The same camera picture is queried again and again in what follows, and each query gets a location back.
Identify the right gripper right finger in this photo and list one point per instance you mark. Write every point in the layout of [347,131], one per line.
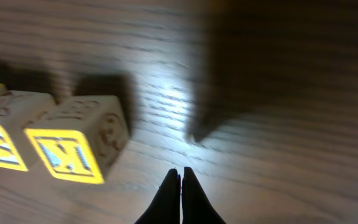
[196,207]

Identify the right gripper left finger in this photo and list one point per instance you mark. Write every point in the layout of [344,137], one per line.
[165,206]

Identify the fifth row block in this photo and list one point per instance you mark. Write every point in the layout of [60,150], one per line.
[80,139]

